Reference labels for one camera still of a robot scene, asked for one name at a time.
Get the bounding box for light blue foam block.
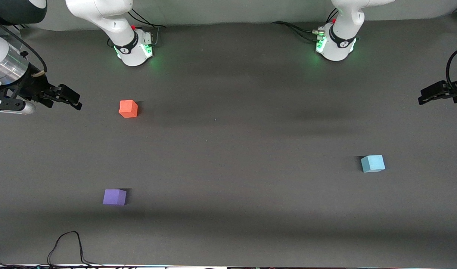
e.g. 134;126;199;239
360;155;386;173

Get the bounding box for orange foam block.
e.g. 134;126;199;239
119;100;139;118

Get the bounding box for purple foam block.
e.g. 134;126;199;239
103;189;127;206

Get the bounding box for dark grey table mat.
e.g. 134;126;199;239
0;13;457;268

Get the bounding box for black right arm base cables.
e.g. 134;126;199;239
127;7;167;48

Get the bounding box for black arm base cables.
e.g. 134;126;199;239
271;7;339;42
127;7;167;48

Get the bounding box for thin black looped cable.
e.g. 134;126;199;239
47;231;104;268

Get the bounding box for black left arm base cables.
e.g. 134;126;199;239
271;7;339;42

